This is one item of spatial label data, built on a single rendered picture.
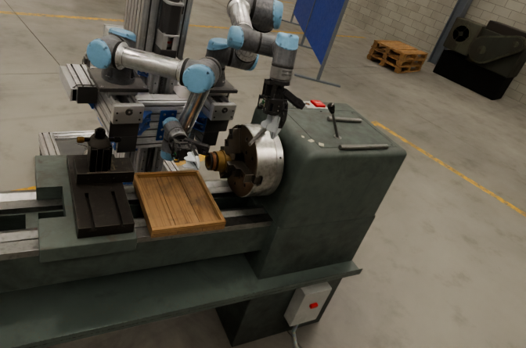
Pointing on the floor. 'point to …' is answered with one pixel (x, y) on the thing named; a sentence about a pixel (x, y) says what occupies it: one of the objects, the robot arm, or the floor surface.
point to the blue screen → (325, 1)
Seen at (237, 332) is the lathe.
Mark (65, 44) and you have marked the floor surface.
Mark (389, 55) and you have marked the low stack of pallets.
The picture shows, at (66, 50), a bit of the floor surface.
